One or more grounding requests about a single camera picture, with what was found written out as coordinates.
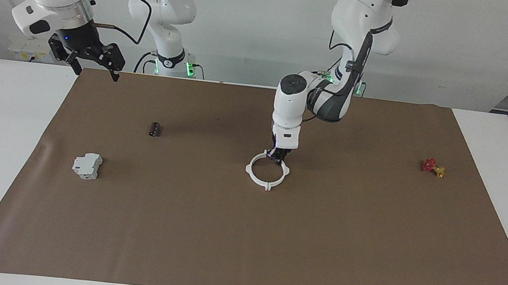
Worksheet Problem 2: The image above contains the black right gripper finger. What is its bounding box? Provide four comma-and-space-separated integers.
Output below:
46, 38, 86, 76
101, 42, 128, 83

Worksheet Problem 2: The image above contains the brown paper mat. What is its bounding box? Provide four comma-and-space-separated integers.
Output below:
0, 55, 508, 285

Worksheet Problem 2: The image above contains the red yellow valve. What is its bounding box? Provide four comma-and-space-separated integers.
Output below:
420, 157, 447, 179

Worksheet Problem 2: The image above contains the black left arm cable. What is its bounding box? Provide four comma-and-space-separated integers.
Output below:
319, 25, 375, 127

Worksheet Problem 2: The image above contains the black base cable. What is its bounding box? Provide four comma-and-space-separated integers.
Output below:
134, 49, 156, 75

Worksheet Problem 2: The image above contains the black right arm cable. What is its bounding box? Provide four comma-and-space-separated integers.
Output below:
86, 0, 154, 47

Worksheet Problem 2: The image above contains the white power strip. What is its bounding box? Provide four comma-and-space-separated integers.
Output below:
8, 35, 52, 64

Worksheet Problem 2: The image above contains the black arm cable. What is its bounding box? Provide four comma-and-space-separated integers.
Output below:
86, 0, 154, 47
319, 25, 375, 127

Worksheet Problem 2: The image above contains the white circuit breaker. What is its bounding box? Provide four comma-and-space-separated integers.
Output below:
71, 151, 104, 181

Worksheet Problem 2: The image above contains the white half pipe clamp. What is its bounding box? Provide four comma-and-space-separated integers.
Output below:
261, 152, 292, 193
243, 148, 274, 191

